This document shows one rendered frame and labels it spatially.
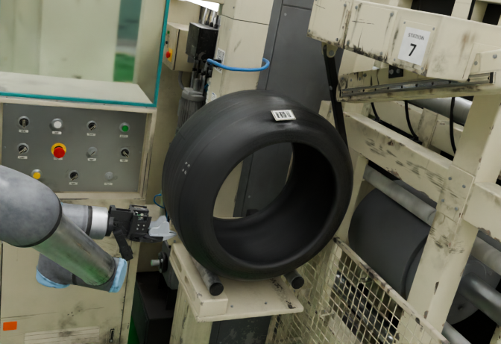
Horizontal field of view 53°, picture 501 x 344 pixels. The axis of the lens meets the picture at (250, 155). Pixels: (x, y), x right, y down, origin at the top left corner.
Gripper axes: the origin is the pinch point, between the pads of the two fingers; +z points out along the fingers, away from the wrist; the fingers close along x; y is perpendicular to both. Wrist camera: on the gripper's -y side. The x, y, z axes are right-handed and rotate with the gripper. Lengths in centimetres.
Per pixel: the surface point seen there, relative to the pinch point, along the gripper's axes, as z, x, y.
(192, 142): -2.0, -1.0, 30.2
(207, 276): 12.4, -6.2, -9.4
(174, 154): -4.0, 5.9, 23.6
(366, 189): 103, 44, 9
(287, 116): 19, -11, 45
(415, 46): 36, -30, 72
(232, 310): 22.7, -9.3, -19.4
